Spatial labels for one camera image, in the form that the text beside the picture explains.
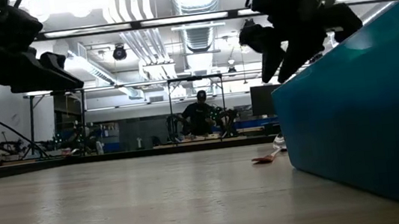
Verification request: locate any spoon with red handle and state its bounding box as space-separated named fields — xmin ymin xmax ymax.
xmin=249 ymin=131 xmax=290 ymax=166

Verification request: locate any large black display screen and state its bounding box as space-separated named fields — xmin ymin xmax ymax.
xmin=249 ymin=82 xmax=284 ymax=118

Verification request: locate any black ceiling spotlight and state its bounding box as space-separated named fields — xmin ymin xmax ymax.
xmin=112 ymin=43 xmax=129 ymax=61

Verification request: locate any teal plastic bin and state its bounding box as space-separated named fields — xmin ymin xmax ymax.
xmin=261 ymin=0 xmax=399 ymax=224

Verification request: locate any person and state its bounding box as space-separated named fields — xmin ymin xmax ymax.
xmin=178 ymin=88 xmax=222 ymax=138

